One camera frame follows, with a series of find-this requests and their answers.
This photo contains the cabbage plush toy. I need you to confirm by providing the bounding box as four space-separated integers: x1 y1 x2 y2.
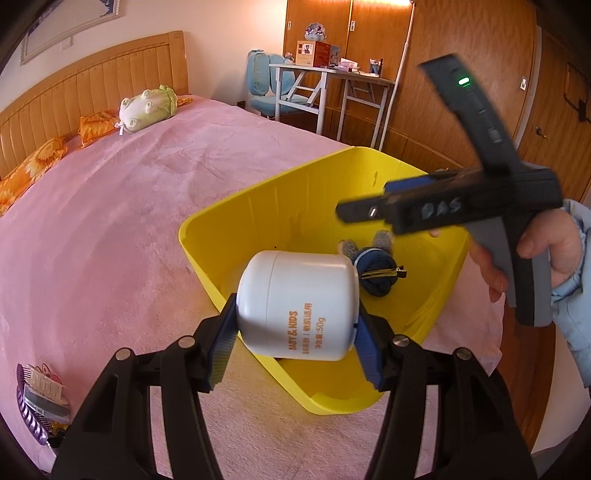
119 84 178 134

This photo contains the pink blanket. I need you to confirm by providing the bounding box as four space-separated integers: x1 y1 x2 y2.
0 95 506 480

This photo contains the navy powder puff case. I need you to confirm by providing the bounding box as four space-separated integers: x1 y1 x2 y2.
23 385 72 423

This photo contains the framed wall picture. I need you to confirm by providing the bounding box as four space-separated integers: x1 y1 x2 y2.
18 0 123 65

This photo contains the white cream jar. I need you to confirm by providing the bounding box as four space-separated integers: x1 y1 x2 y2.
235 250 361 362

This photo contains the person's right hand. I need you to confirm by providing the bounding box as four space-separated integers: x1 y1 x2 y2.
470 210 585 304

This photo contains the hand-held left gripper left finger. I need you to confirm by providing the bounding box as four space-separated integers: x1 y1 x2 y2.
51 293 241 480

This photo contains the blue chair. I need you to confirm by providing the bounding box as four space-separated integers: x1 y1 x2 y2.
246 50 324 121

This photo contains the yellow plastic bin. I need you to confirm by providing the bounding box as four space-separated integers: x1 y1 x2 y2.
178 146 472 415

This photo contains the white pole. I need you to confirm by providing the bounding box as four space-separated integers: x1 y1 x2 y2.
376 0 416 151

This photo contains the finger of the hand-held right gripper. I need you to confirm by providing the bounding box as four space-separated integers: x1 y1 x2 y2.
335 191 402 226
383 170 483 197

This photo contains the wooden headboard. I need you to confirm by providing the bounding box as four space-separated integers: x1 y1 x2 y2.
0 31 190 181

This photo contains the purple hairbrush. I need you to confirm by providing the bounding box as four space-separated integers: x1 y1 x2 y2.
16 364 51 446

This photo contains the red printed box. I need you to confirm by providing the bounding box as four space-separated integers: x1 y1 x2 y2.
297 41 331 68

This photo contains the white desk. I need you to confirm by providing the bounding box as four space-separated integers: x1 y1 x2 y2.
269 62 398 151

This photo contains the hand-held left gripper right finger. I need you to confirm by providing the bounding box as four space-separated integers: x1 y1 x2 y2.
353 305 539 480

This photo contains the blue plush hair clip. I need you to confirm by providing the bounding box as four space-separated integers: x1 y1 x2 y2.
339 229 408 300

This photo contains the black beaded hair accessory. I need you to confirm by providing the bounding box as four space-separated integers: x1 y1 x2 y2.
45 418 71 449

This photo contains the clear plastic hair claw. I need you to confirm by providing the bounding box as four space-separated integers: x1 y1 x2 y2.
25 364 65 402

